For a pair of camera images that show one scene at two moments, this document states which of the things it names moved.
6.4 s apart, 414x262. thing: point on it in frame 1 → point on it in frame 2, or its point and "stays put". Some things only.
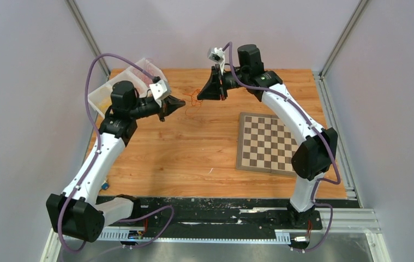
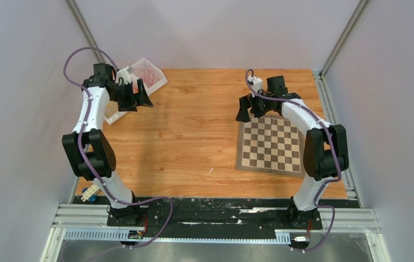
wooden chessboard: x=266 y=144 stays put
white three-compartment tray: x=100 y=99 stays put
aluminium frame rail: x=335 y=221 stays put
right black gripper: x=213 y=90 → x=245 y=102
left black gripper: x=169 y=105 → x=131 y=104
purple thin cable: x=147 y=59 stays put
